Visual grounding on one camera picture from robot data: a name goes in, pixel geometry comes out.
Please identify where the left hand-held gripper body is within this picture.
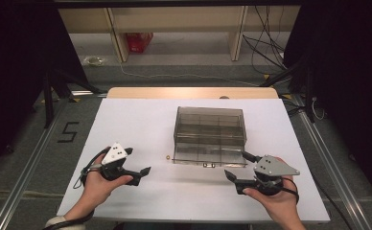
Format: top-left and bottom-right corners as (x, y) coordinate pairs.
(100, 142), (134, 182)

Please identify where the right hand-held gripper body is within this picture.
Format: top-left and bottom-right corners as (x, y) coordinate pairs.
(253, 154), (301, 196)

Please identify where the smoky transparent drawer box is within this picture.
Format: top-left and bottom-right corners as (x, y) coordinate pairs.
(173, 105), (247, 151)

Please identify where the person's right hand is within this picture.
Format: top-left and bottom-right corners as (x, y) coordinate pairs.
(242, 174), (300, 221)

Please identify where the person's left hand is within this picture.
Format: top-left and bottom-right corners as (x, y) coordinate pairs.
(81, 152), (134, 214)

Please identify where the white board sheet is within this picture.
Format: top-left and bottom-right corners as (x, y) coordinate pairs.
(57, 98), (332, 224)

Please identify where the wooden table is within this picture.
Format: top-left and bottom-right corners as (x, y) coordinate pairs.
(106, 86), (280, 100)

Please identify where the black metal stand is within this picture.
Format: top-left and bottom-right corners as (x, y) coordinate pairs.
(41, 67), (105, 129)
(258, 57), (316, 123)

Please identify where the white sleeve cuff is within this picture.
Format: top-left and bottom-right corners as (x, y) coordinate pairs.
(43, 216), (86, 230)

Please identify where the clear plastic bag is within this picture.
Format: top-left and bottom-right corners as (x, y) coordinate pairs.
(83, 56), (106, 67)

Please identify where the red bag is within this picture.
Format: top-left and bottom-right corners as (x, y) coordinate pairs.
(125, 32), (154, 55)

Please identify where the black curtain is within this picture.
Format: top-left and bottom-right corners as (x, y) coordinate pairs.
(0, 0), (90, 180)
(283, 0), (372, 210)

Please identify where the light wooden bench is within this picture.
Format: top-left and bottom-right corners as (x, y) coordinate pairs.
(58, 6), (301, 63)

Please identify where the aluminium floor rail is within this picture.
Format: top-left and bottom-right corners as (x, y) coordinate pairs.
(0, 98), (71, 230)
(291, 95), (372, 230)

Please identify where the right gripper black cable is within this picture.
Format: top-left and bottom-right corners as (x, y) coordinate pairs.
(281, 176), (355, 230)

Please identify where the short white looped cable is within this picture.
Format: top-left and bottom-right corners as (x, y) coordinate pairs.
(311, 96), (326, 122)

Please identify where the long white floor cable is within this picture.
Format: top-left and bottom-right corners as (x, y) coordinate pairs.
(116, 59), (259, 88)

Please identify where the bundle of black cables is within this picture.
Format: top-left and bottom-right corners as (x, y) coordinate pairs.
(242, 5), (291, 77)

